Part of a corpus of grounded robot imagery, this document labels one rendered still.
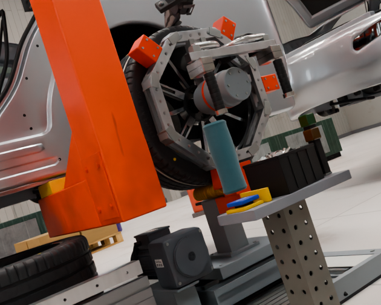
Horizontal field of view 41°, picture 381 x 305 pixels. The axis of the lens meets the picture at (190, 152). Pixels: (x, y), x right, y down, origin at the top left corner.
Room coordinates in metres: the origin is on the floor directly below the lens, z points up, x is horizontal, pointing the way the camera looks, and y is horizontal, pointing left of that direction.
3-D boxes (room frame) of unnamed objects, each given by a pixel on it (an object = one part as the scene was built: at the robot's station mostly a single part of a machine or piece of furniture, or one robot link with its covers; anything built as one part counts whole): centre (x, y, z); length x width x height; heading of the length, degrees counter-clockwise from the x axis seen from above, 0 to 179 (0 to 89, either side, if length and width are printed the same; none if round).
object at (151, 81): (2.00, -0.14, 0.85); 0.54 x 0.07 x 0.54; 126
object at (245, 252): (2.14, -0.04, 0.32); 0.40 x 0.30 x 0.28; 126
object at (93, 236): (6.45, 1.82, 0.20); 1.17 x 0.84 x 0.41; 138
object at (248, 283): (2.12, -0.02, 0.13); 0.50 x 0.36 x 0.10; 126
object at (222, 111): (1.71, -0.14, 0.83); 0.04 x 0.04 x 0.16
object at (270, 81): (2.19, -0.40, 0.85); 0.09 x 0.08 x 0.07; 126
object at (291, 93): (1.91, -0.42, 0.83); 0.04 x 0.04 x 0.16
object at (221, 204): (2.03, -0.12, 0.48); 0.16 x 0.12 x 0.17; 36
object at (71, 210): (1.88, 0.43, 0.69); 0.52 x 0.17 x 0.35; 36
